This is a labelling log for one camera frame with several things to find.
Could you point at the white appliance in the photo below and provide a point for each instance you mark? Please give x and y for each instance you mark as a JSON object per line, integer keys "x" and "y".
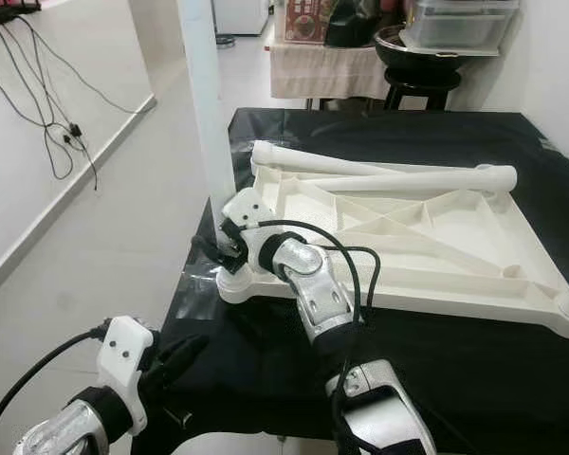
{"x": 239, "y": 14}

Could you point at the black power adapter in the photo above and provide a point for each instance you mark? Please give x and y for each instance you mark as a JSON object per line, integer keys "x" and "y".
{"x": 76, "y": 130}

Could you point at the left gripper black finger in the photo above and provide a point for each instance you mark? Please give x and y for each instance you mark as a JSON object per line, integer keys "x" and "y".
{"x": 192, "y": 360}
{"x": 169, "y": 358}

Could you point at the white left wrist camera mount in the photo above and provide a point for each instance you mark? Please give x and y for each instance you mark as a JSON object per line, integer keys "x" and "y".
{"x": 123, "y": 355}

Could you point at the black bag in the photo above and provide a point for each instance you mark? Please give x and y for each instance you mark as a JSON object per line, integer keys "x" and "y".
{"x": 351, "y": 21}

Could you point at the black plastic table cover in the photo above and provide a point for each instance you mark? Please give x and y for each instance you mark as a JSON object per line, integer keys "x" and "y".
{"x": 275, "y": 379}

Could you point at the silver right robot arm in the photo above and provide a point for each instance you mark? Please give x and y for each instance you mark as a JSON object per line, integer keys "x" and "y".
{"x": 322, "y": 294}

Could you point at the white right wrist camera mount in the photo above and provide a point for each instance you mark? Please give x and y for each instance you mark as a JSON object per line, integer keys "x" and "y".
{"x": 245, "y": 209}

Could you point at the white plastic table top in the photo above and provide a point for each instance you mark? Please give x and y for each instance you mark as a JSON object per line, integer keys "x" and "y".
{"x": 465, "y": 246}

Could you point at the clear plastic container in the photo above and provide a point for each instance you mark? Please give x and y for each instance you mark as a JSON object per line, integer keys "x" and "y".
{"x": 460, "y": 27}

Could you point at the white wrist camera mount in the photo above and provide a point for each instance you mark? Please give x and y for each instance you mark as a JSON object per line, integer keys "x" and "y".
{"x": 245, "y": 209}
{"x": 123, "y": 355}

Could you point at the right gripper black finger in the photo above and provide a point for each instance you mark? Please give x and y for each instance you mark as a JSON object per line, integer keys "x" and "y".
{"x": 214, "y": 257}

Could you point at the orange lid storage box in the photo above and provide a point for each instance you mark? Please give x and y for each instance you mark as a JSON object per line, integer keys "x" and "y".
{"x": 308, "y": 21}

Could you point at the black power strip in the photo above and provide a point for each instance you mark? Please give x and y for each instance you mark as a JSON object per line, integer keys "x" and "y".
{"x": 5, "y": 11}

